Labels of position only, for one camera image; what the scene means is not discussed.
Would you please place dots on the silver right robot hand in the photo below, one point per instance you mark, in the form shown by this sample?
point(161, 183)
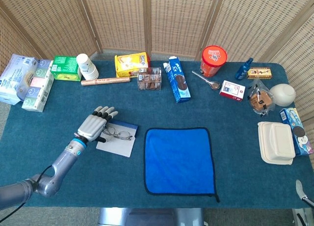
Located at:
point(301, 190)

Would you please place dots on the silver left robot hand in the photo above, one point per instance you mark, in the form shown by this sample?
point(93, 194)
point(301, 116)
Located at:
point(92, 125)

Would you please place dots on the blue folding glasses case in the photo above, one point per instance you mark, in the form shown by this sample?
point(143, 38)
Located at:
point(117, 147)

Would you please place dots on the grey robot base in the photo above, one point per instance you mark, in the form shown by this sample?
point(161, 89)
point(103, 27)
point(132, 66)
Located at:
point(149, 217)

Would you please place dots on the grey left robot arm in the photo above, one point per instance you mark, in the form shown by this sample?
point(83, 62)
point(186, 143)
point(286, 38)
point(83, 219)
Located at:
point(61, 167)

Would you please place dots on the wooden rolling pin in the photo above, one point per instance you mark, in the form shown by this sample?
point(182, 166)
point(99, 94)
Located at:
point(105, 81)

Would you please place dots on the beige takeaway container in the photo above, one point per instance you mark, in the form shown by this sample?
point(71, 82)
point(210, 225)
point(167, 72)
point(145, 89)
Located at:
point(276, 142)

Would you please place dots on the light blue cartoon cookie box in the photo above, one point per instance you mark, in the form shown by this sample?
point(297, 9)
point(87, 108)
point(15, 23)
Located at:
point(298, 132)

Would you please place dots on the stack of white paper cups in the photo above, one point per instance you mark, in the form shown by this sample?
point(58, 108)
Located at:
point(87, 67)

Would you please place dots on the green tissue box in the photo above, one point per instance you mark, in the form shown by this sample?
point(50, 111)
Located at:
point(65, 67)

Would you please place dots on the pastel tissue multipack box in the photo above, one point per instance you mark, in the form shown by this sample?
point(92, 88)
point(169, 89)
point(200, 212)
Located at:
point(36, 88)

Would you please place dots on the yellow cracker box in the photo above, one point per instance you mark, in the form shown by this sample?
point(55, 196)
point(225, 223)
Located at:
point(130, 64)

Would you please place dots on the clear box of brown cookies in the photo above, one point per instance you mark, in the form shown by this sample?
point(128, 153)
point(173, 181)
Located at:
point(149, 79)

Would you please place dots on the teal table mat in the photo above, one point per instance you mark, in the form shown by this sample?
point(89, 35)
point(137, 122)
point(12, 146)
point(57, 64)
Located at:
point(233, 137)

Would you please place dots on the large blue white tissue pack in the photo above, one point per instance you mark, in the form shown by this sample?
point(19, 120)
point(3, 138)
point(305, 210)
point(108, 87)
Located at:
point(14, 78)

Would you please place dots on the blue cloth with black edge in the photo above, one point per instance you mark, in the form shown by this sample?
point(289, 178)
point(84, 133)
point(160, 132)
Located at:
point(179, 162)

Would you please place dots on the blue sandwich cookie box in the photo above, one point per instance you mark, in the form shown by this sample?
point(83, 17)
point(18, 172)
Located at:
point(177, 81)

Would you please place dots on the white bowl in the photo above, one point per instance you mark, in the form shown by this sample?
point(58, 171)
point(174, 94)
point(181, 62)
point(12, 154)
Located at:
point(283, 94)

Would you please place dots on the clear bag of cookies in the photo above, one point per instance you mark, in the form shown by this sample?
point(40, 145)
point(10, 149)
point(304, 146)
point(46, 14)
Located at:
point(260, 99)

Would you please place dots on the small red white box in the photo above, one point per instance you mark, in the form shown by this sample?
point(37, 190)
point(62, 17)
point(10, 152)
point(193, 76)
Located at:
point(231, 91)

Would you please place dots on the small yellow brown box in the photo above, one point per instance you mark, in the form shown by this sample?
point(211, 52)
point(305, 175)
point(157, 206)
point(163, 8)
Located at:
point(260, 73)

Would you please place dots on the metal spoon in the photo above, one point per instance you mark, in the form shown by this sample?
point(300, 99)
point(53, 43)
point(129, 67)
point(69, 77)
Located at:
point(214, 85)

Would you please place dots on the blue spray bottle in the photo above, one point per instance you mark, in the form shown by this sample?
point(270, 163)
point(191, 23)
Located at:
point(242, 70)

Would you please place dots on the woven folding screen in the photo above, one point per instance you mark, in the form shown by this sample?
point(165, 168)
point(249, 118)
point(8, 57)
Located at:
point(176, 19)

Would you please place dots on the orange instant noodle tub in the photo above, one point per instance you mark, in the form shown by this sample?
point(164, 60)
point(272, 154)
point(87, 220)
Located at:
point(213, 60)

